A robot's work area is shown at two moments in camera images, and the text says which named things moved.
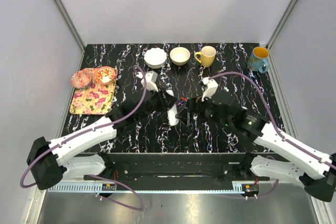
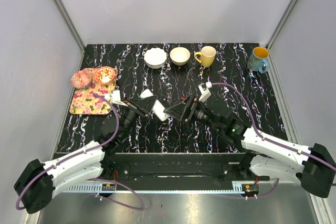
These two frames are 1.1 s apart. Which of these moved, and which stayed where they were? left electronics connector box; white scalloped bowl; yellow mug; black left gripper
Moved: black left gripper
Stayed: yellow mug; left electronics connector box; white scalloped bowl
